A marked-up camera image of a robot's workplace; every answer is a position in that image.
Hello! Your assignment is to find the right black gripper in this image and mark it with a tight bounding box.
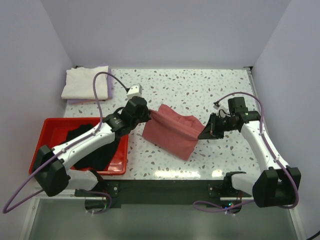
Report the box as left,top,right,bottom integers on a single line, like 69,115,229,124
198,112,237,140

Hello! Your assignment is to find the pink t shirt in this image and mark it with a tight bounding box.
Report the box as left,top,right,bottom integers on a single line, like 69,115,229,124
142,104,205,161

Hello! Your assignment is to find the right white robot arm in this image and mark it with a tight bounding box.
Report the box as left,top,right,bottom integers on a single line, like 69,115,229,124
198,97,301,209

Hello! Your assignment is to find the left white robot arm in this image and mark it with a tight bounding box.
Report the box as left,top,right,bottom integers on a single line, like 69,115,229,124
32,96,151,197

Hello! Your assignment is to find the folded lavender t shirt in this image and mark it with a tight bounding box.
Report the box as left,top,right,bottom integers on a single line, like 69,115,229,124
67,66,115,105

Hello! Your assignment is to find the black t shirt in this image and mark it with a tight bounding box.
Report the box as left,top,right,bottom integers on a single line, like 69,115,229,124
59,124,120,172

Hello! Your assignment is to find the folded white t shirt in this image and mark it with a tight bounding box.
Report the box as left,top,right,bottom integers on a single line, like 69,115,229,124
61,65,110,100

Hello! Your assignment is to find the red plastic bin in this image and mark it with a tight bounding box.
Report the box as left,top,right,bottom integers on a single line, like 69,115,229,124
34,117,129,176

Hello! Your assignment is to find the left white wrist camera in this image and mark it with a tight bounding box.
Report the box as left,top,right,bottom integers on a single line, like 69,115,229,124
126,84,143,100

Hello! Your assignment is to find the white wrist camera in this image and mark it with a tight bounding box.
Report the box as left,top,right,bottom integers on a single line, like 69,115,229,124
213,101,230,118
126,84,143,100

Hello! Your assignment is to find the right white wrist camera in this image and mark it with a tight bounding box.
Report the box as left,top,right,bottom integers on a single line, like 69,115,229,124
213,101,230,118

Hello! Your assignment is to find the aluminium frame rail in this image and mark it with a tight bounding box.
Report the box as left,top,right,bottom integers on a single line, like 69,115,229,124
18,65,298,240

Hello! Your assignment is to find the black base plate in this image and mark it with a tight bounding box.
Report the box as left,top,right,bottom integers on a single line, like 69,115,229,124
74,179,252,210

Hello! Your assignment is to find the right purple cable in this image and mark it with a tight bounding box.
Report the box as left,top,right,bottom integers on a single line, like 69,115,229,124
193,91,300,213

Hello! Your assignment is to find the purple cable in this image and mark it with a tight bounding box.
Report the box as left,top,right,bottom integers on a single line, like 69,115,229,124
193,91,300,213
2,71,131,216

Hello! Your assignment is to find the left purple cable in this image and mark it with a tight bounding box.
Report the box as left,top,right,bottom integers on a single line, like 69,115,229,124
2,71,131,216

